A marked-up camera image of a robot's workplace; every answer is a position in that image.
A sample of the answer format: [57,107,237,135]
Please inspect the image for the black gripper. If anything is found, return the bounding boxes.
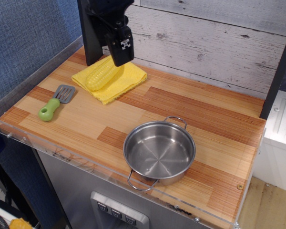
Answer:
[84,0,134,67]

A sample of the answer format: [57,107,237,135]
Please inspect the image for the stainless steel pot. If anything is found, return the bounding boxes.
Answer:
[123,117,196,192]

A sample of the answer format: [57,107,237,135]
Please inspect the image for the yellow folded cloth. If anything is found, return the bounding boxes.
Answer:
[71,57,147,104]

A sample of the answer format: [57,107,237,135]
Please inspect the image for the yellow toy corn cob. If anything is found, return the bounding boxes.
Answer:
[85,56,120,91]

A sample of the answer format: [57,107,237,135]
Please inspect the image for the clear acrylic table guard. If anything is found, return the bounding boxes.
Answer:
[0,38,266,229]

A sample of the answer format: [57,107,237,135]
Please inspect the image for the stainless steel cabinet front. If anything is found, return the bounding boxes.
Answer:
[37,151,206,229]

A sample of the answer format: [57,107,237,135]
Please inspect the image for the silver dispenser button panel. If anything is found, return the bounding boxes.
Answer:
[90,191,150,229]

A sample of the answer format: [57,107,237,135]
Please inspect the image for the white side cabinet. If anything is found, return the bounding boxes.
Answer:
[253,91,286,190]

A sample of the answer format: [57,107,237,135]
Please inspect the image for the yellow object bottom left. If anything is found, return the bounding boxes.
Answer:
[9,218,33,229]

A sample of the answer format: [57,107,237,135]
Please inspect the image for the black left frame post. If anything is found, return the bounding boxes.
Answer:
[77,0,103,66]

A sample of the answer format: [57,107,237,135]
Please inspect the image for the black frame post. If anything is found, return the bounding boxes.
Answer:
[77,0,103,66]
[259,45,286,120]

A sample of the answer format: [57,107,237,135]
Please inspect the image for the green handled grey spatula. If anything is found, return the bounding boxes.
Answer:
[38,84,75,122]

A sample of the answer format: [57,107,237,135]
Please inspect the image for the black right frame post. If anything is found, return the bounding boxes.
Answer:
[259,45,286,120]

